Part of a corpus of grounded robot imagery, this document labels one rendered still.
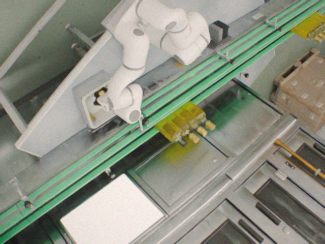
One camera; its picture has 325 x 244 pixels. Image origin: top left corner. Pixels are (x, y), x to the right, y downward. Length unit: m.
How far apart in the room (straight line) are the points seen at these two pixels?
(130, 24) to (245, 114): 1.06
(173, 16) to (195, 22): 0.20
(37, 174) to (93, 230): 0.37
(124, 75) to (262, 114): 1.05
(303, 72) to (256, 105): 3.80
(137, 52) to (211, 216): 0.89
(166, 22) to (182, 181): 0.87
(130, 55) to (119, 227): 0.82
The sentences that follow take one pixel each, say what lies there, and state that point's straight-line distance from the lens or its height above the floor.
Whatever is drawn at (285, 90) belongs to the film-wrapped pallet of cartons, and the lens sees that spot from 5.42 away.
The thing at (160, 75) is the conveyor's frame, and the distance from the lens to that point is 1.75.
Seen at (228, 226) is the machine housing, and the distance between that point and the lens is 1.64.
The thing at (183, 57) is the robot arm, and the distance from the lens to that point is 1.36.
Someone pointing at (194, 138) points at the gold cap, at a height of 1.15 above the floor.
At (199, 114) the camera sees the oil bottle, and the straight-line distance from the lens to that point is 1.74.
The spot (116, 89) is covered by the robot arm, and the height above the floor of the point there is 1.06.
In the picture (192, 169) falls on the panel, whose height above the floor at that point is 1.21.
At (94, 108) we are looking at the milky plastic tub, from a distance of 1.65.
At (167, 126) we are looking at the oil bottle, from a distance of 1.69.
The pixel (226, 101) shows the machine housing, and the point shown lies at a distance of 2.06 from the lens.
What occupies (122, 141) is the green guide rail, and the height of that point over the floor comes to 0.94.
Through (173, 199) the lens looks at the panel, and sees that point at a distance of 1.65.
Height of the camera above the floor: 1.85
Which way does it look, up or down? 30 degrees down
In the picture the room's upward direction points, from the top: 131 degrees clockwise
